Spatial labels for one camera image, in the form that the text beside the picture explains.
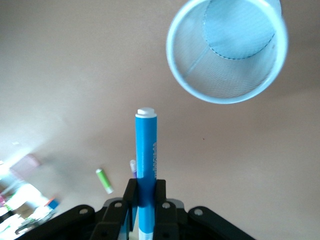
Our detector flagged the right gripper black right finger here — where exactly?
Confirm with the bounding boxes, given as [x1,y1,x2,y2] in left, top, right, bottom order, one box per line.
[152,179,256,240]

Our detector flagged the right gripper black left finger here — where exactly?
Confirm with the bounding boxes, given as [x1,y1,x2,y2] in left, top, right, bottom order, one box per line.
[14,178,138,240]

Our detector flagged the blue marker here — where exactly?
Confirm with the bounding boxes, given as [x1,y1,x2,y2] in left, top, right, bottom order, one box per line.
[134,107,158,240]

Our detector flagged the green marker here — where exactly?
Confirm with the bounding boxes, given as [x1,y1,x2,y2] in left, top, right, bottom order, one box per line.
[95,168,115,195]

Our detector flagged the purple marker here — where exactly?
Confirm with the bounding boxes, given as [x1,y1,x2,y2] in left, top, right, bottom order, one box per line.
[129,159,138,180]

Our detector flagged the blue mesh cup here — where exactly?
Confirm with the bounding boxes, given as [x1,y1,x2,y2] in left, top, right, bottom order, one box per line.
[166,0,288,105]

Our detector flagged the brown table cover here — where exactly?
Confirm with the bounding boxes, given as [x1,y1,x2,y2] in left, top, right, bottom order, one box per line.
[0,0,320,240]

